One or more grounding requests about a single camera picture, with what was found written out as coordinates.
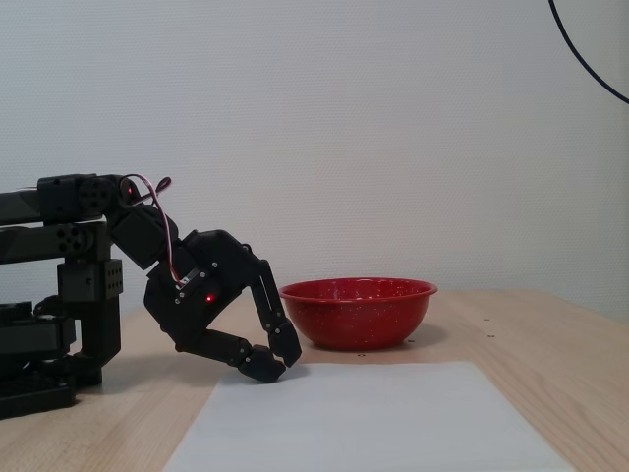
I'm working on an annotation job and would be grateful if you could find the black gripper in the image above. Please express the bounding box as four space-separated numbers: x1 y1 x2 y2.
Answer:
143 229 303 384

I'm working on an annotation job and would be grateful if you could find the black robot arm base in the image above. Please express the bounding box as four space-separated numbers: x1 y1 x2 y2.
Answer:
0 294 104 422

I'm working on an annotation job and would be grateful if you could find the red speckled bowl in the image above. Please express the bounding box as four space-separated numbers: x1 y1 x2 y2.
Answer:
278 277 438 351

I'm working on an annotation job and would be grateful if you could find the white paper sheet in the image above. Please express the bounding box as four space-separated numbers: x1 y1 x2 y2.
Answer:
161 361 576 472

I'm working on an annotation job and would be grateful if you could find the red white servo wire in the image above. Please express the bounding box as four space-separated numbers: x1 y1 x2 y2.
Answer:
120 174 191 287

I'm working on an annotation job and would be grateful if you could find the black hanging cable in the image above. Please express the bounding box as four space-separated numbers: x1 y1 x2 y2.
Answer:
547 0 629 105

